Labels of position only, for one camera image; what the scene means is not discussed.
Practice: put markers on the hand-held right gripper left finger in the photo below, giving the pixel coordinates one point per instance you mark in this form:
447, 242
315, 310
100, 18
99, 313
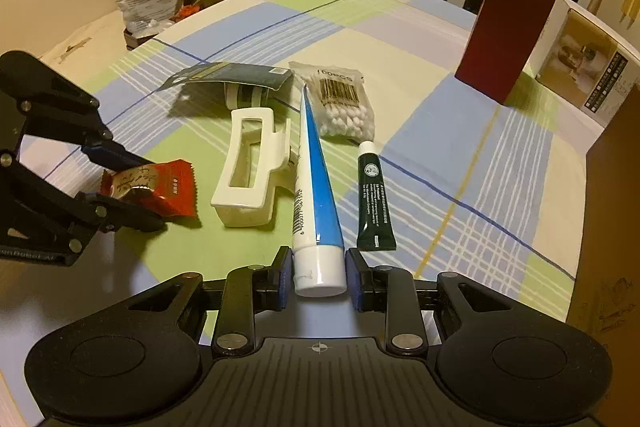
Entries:
285, 279

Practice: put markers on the red snack packet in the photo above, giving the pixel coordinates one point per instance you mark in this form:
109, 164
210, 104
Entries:
170, 192

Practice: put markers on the green carded package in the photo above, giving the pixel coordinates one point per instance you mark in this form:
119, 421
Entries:
235, 74

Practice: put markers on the white hair claw clip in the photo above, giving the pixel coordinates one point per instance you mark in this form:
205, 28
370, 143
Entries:
245, 213

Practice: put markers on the cotton swab bag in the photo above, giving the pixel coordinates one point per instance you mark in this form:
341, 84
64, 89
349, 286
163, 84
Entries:
340, 117

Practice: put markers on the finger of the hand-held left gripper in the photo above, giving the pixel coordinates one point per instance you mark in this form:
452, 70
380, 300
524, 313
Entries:
130, 217
120, 155

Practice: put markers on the white blue tube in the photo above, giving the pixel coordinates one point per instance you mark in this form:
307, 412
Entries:
320, 257

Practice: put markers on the small red item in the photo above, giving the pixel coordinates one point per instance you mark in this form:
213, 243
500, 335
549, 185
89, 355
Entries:
187, 11

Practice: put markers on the beige printed tablecloth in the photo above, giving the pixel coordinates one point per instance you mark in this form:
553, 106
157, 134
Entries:
90, 37

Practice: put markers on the dark green small tube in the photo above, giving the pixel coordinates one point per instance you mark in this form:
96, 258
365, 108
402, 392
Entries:
375, 207

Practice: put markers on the checked tablecloth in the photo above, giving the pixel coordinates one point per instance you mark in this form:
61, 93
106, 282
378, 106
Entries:
425, 187

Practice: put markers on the dark red box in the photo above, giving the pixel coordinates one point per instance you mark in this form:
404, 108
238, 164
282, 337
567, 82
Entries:
500, 42

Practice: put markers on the white product box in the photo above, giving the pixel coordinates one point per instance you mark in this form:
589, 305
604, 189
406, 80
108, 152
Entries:
590, 62

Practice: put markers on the brown cardboard box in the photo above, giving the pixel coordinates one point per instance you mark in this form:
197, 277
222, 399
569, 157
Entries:
615, 232

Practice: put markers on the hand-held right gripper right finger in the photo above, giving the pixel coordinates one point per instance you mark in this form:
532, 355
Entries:
353, 279

